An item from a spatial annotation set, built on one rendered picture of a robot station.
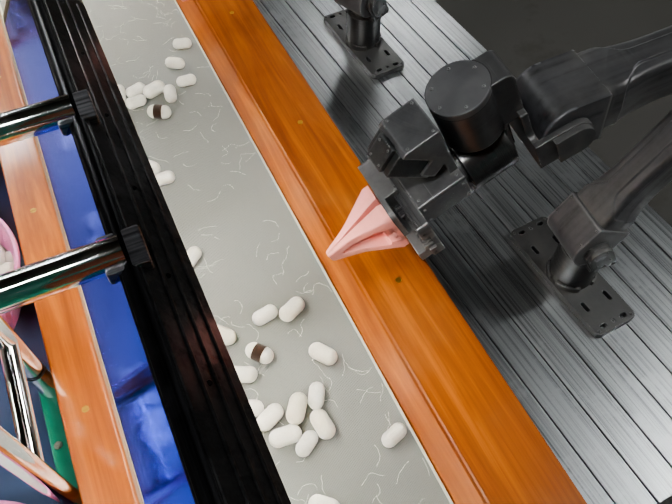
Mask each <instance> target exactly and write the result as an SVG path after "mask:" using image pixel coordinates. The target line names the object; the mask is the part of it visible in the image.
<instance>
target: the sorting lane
mask: <svg viewBox="0 0 672 504"><path fill-rule="evenodd" d="M82 1H83V3H84V6H85V8H86V10H87V13H88V15H89V18H90V20H91V23H92V25H93V27H94V30H95V32H96V35H97V37H98V39H99V42H100V44H101V47H102V49H103V51H104V54H105V56H106V59H107V61H108V63H109V66H110V68H111V71H112V73H113V76H114V78H115V80H116V83H117V84H120V85H122V86H123V87H124V88H125V90H126V89H127V88H128V87H130V86H132V85H134V84H135V83H137V82H141V83H143V84H144V85H145V86H146V85H148V84H150V83H152V82H154V81H156V80H160V81H162V82H163V83H164V84H165V86H166V85H168V84H171V85H173V86H174V87H175V89H176V93H177V100H176V101H175V102H173V103H169V102H167V101H166V99H165V96H164V92H163V93H161V94H159V95H158V96H156V97H154V98H152V99H149V98H146V99H147V102H146V104H145V105H144V106H141V107H138V108H135V109H129V108H127V109H128V112H129V114H130V116H131V119H132V121H133V124H134V126H135V129H136V131H137V133H138V136H139V138H140V141H141V143H142V145H143V148H144V150H145V153H146V155H147V157H148V160H151V161H154V162H157V163H158V164H159V165H160V172H164V171H172V172H173V173H174V174H175V180H174V182H172V183H170V184H166V185H162V186H160V189H161V191H162V194H163V196H164V198H165V201H166V203H167V206H168V208H169V210H170V213H171V215H172V218H173V220H174V222H175V225H176V227H177V230H178V232H179V235H180V237H181V239H182V242H183V244H184V247H185V249H186V251H188V249H189V248H190V247H192V246H197V247H199V248H200V249H201V252H202V255H201V257H200V259H199V260H198V261H197V263H196V264H195V266H194V267H193V268H194V271H195V273H196V275H197V278H198V280H199V283H200V285H201V288H202V290H203V292H204V295H205V297H206V300H207V302H208V304H209V307H210V309H211V312H212V314H213V316H214V319H215V321H216V324H218V325H221V326H224V327H226V328H229V329H232V330H233V331H234V332H235V333H236V336H237V338H236V341H235V342H234V343H233V344H232V345H226V348H227V350H228V353H229V355H230V357H231V360H232V362H233V365H234V366H253V367H254V368H255V369H256V370H257V373H258V376H257V379H256V380H255V381H254V382H252V383H241V384H242V386H243V389H244V391H245V394H246V396H247V398H248V400H259V401H261V402H262V403H263V405H264V410H265V409H266V408H267V407H268V406H269V405H270V404H272V403H278V404H280V405H281V406H282V407H283V410H284V414H283V417H282V418H281V419H280V420H279V421H278V422H277V423H276V424H275V425H274V426H273V428H272V429H270V430H269V431H261V432H262V434H263V437H264V439H265V442H266V444H267V447H268V449H269V451H270V454H271V456H272V459H273V461H274V463H275V466H276V468H277V471H278V473H279V475H280V478H281V480H282V483H283V485H284V487H285V490H286V492H287V495H288V497H289V500H290V502H291V504H308V501H309V499H310V498H311V497H312V496H313V495H315V494H320V495H324V496H327V497H330V498H333V499H336V500H337V501H338V502H339V504H454V503H453V502H452V500H451V498H450V496H449V494H448V493H447V491H446V489H445V487H444V485H443V484H442V482H441V480H440V478H439V476H438V475H437V473H436V471H435V469H434V467H433V465H432V464H431V462H430V460H429V458H428V456H427V455H426V453H425V451H424V449H423V447H422V446H421V444H420V442H419V440H418V438H417V436H416V435H415V433H414V431H413V429H412V427H411V426H410V424H409V422H408V420H407V418H406V417H405V415H404V413H403V411H402V409H401V407H400V406H399V404H398V402H397V400H396V398H395V397H394V395H393V393H392V391H391V389H390V388H389V386H388V384H387V382H386V380H385V378H384V377H383V375H382V373H381V371H380V369H379V368H378V366H377V364H376V362H375V360H374V359H373V357H372V355H371V353H370V351H369V350H368V348H367V346H366V344H365V342H364V340H363V339H362V337H361V335H360V333H359V331H358V330H357V328H356V326H355V324H354V322H353V321H352V319H351V317H350V315H349V313H348V311H347V310H346V308H345V306H344V304H343V302H342V301H341V299H340V297H339V295H338V293H337V292H336V290H335V288H334V286H333V284H332V282H331V281H330V279H329V277H328V275H327V273H326V272H325V270H324V268H323V266H322V264H321V263H320V261H319V259H318V257H317V255H316V253H315V252H314V250H313V248H312V246H311V244H310V243H309V241H308V239H307V237H306V235H305V234H304V232H303V230H302V228H301V226H300V225H299V223H298V221H297V219H296V217H295V215H294V214H293V212H292V210H291V208H290V206H289V205H288V203H287V201H286V199H285V197H284V196H283V194H282V192H281V190H280V188H279V186H278V185H277V183H276V181H275V179H274V177H273V176H272V174H271V172H270V170H269V168H268V167H267V165H266V163H265V161H264V159H263V157H262V156H261V154H260V152H259V150H258V148H257V147H256V145H255V143H254V141H253V139H252V138H251V136H250V134H249V132H248V130H247V128H246V127H245V125H244V123H243V121H242V119H241V118H240V116H239V114H238V112H237V110H236V109H235V107H234V105H233V103H232V101H231V100H230V98H229V96H228V94H227V92H226V90H225V89H224V87H223V85H222V83H221V81H220V80H219V78H218V76H217V74H216V72H215V71H214V69H213V67H212V65H211V63H210V61H209V60H208V58H207V56H206V54H205V52H204V51H203V49H202V47H201V45H200V43H199V42H198V40H197V38H196V36H195V34H194V32H193V31H192V29H191V27H190V25H189V23H188V22H187V20H186V18H185V16H184V14H183V13H182V11H181V9H180V7H179V5H178V3H177V2H176V0H82ZM177 38H189V39H190V40H191V42H192V45H191V47H190V48H188V49H180V50H177V49H175V48H174V47H173V41H174V39H177ZM168 57H178V58H182V59H183V60H184V61H185V66H184V68H183V69H171V68H168V67H167V66H166V64H165V60H166V58H168ZM187 74H193V75H195V77H196V83H195V84H194V85H190V86H186V87H179V86H178V85H177V83H176V80H177V78H178V77H179V76H183V75H187ZM152 104H159V105H166V106H168V107H169V108H170V109H171V116H170V117H169V118H168V119H154V118H151V117H149V115H148V114H147V108H148V107H149V106H150V105H152ZM160 172H159V173H160ZM295 296H298V297H301V298H302V299H303V300H304V303H305V307H304V309H303V310H302V311H301V312H300V313H299V314H298V315H297V316H296V317H295V318H294V319H293V320H292V321H290V322H285V321H283V320H281V319H280V317H279V310H280V308H281V307H282V306H284V305H285V304H286V303H287V302H288V301H289V300H290V299H291V298H292V297H295ZM268 304H272V305H274V306H275V307H276V308H277V310H278V314H277V316H276V317H275V318H274V319H272V320H271V321H269V322H267V323H266V324H264V325H262V326H258V325H255V324H254V323H253V321H252V316H253V314H254V313H255V312H256V311H258V310H259V309H261V308H263V307H265V306H266V305H268ZM251 342H257V343H260V344H262V345H265V346H267V347H268V348H270V349H271V350H272V351H273V353H274V358H273V360H272V361H271V362H270V363H268V364H262V363H258V362H256V361H254V360H252V359H250V358H249V357H248V356H247V355H246V353H245V348H246V346H247V345H248V344H249V343H251ZM315 342H320V343H322V344H324V345H326V346H328V347H330V348H332V349H334V350H335V351H336V353H337V356H338V357H337V361H336V362H335V363H334V364H333V365H325V364H323V363H321V362H319V361H317V360H315V359H313V358H312V357H311V356H310V355H309V347H310V345H311V344H313V343H315ZM313 382H320V383H322V384H323V385H324V388H325V395H324V404H323V406H322V407H321V408H320V409H323V410H324V411H325V412H326V413H327V414H328V416H329V418H330V419H331V421H332V422H333V424H334V425H335V428H336V432H335V435H334V436H333V437H332V438H331V439H328V440H324V439H322V438H320V437H319V436H318V442H317V444H316V445H315V447H314V448H313V450H312V451H311V453H310V454H309V455H308V456H306V457H300V456H298V455H297V453H296V450H295V448H296V445H297V443H298V442H299V441H298V442H296V443H293V444H290V445H287V446H284V447H281V448H275V447H273V446H272V445H271V444H270V442H269V435H270V433H271V432H272V431H273V430H274V429H277V428H280V427H284V426H286V425H289V424H290V423H289V422H288V421H287V419H286V411H287V407H288V403H289V399H290V397H291V395H292V394H293V393H295V392H302V393H304V394H305V395H306V397H307V399H308V392H309V386H310V385H311V384H312V383H313ZM397 422H400V423H402V424H404V425H405V427H406V429H407V433H406V435H405V437H404V438H403V439H401V440H400V441H399V442H398V443H397V444H396V445H395V446H394V447H392V448H387V447H385V446H384V445H383V444H382V441H381V438H382V435H383V433H384V432H386V431H387V430H388V429H389V428H390V427H391V426H392V425H393V424H394V423H397Z"/></svg>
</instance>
